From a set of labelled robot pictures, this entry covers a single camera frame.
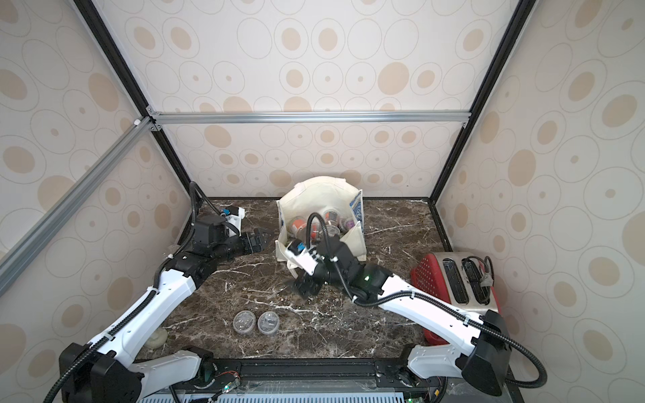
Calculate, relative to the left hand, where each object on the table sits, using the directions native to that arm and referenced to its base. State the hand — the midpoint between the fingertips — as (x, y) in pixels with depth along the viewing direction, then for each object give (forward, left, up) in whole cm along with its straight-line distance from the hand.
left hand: (271, 234), depth 76 cm
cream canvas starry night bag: (+18, -21, -5) cm, 29 cm away
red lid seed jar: (+15, -6, -11) cm, 20 cm away
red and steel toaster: (-11, -58, -6) cm, 60 cm away
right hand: (-10, -10, -2) cm, 14 cm away
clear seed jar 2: (-20, +1, -19) cm, 28 cm away
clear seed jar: (-20, +9, -19) cm, 29 cm away
